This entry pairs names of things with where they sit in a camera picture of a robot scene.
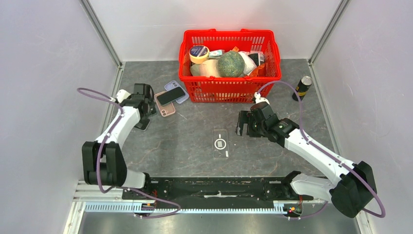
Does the pink phone case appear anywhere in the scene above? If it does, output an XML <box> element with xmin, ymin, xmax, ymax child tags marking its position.
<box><xmin>154</xmin><ymin>91</ymin><xmax>175</xmax><ymax>117</ymax></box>

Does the dark green smartphone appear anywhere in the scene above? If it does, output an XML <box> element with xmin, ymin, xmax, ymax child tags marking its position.
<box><xmin>157</xmin><ymin>87</ymin><xmax>186</xmax><ymax>105</ymax></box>

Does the clear magsafe phone case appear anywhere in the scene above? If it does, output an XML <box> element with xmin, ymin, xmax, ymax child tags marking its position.
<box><xmin>212</xmin><ymin>129</ymin><xmax>229</xmax><ymax>158</ymax></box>

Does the black smartphone silver edge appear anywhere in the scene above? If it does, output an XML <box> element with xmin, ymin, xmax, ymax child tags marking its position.
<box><xmin>134</xmin><ymin>118</ymin><xmax>150</xmax><ymax>131</ymax></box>

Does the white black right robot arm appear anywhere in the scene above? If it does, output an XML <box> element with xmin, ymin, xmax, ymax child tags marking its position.
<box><xmin>236</xmin><ymin>102</ymin><xmax>377</xmax><ymax>218</ymax></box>

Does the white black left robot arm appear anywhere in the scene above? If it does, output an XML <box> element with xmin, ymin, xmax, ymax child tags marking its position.
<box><xmin>77</xmin><ymin>83</ymin><xmax>156</xmax><ymax>199</ymax></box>

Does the lilac phone case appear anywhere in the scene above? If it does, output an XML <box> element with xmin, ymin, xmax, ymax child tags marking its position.
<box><xmin>164</xmin><ymin>80</ymin><xmax>189</xmax><ymax>104</ymax></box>

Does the orange snack packet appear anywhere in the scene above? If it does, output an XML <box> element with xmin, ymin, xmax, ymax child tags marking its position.
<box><xmin>249</xmin><ymin>63</ymin><xmax>266</xmax><ymax>78</ymax></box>

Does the black yellow drink can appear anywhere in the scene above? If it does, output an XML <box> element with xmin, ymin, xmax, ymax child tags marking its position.
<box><xmin>292</xmin><ymin>76</ymin><xmax>313</xmax><ymax>101</ymax></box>

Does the white plastic bag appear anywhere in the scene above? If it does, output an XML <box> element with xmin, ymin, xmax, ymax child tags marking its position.
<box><xmin>238</xmin><ymin>52</ymin><xmax>257</xmax><ymax>76</ymax></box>

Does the black white packet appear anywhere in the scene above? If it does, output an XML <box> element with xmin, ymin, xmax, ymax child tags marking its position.
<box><xmin>248</xmin><ymin>52</ymin><xmax>265</xmax><ymax>67</ymax></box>

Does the green patterned ball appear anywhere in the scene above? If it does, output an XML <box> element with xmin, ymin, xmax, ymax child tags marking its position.
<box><xmin>217</xmin><ymin>51</ymin><xmax>245</xmax><ymax>78</ymax></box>

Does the masking tape roll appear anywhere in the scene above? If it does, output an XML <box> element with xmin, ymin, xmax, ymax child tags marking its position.
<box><xmin>188</xmin><ymin>45</ymin><xmax>210</xmax><ymax>64</ymax></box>

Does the beige paper bag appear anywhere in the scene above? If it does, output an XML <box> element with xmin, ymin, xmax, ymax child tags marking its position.
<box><xmin>190</xmin><ymin>59</ymin><xmax>220</xmax><ymax>78</ymax></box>

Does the red plastic shopping basket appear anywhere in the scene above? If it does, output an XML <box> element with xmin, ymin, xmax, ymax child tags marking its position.
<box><xmin>178</xmin><ymin>29</ymin><xmax>282</xmax><ymax>103</ymax></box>

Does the small teal box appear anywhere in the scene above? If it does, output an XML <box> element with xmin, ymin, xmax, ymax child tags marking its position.
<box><xmin>208</xmin><ymin>49</ymin><xmax>225</xmax><ymax>59</ymax></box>

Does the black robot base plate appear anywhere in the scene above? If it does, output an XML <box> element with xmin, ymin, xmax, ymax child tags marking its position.
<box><xmin>143</xmin><ymin>176</ymin><xmax>313</xmax><ymax>209</ymax></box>

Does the slotted aluminium rail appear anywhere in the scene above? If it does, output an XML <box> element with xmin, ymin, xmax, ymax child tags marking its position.
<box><xmin>84</xmin><ymin>201</ymin><xmax>286</xmax><ymax>215</ymax></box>

